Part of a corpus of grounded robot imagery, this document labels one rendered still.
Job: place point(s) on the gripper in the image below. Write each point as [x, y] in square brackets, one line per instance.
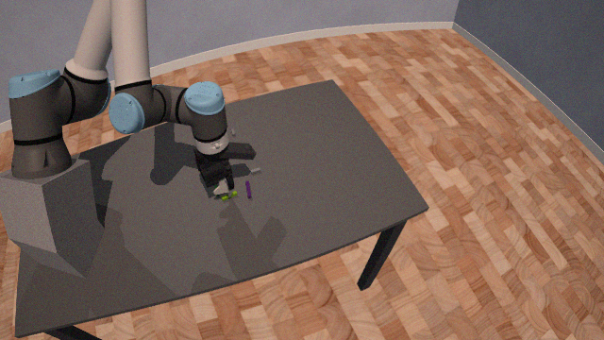
[214, 170]

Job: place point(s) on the lime green rod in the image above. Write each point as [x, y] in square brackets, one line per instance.
[225, 197]

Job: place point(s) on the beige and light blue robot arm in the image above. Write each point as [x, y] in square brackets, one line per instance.
[41, 104]

